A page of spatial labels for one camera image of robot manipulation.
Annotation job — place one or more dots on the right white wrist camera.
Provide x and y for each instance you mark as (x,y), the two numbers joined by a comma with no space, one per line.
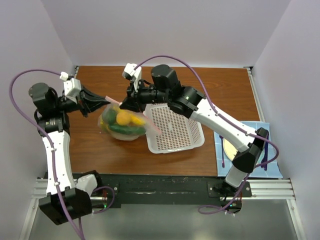
(133,73)

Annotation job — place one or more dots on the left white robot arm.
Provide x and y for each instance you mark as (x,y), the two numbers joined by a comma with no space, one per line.
(64,194)

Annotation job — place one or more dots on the white perforated plastic basket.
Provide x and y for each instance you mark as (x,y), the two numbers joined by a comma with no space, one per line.
(178,133)

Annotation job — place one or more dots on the purple plastic fork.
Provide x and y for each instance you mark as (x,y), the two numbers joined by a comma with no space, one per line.
(222,151)

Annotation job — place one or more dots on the fake orange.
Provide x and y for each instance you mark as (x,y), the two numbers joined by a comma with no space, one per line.
(123,118)

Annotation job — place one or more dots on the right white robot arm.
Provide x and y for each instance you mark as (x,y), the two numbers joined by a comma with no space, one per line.
(193,104)

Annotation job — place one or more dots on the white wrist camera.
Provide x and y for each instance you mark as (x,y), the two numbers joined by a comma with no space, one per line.
(72,86)
(133,73)

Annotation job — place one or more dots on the blue checked cloth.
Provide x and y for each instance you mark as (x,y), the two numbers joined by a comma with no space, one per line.
(272,172)

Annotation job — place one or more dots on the cream and teal plate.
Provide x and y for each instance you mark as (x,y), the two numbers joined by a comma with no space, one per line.
(229,150)

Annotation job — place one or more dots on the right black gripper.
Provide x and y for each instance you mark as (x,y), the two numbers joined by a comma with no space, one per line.
(130,103)

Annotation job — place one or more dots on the green fake cucumber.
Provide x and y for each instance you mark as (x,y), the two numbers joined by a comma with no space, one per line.
(127,129)

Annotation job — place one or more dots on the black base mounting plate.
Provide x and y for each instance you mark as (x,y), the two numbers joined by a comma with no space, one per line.
(171,190)

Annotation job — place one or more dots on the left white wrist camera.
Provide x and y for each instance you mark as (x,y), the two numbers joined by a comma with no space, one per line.
(72,86)

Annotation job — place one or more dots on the yellow fake banana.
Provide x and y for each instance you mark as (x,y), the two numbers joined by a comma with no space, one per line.
(138,121)

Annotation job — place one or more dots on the green fake vegetable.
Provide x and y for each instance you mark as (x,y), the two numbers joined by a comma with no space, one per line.
(109,116)

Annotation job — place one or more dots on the clear zip top bag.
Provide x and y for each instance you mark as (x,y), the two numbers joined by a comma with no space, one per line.
(150,127)

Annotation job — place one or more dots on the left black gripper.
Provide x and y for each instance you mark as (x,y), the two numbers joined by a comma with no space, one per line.
(84,106)

